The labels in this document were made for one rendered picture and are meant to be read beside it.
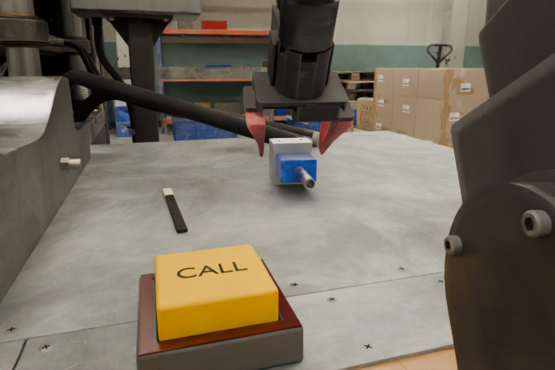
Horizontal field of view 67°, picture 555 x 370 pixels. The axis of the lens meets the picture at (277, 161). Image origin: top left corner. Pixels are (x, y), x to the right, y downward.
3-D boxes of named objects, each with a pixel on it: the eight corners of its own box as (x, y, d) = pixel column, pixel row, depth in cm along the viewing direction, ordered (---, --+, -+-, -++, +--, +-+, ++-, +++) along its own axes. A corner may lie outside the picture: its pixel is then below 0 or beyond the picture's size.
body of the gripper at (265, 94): (251, 85, 51) (253, 26, 46) (334, 84, 52) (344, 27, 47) (256, 116, 46) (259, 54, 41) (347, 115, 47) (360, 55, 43)
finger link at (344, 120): (279, 136, 57) (285, 74, 51) (331, 135, 58) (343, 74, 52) (286, 171, 52) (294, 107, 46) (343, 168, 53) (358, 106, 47)
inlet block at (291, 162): (332, 207, 45) (334, 158, 44) (286, 210, 44) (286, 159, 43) (305, 176, 58) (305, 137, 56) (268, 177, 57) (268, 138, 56)
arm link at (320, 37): (273, 31, 47) (278, -33, 43) (323, 33, 48) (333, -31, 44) (280, 62, 42) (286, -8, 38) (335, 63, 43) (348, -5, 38)
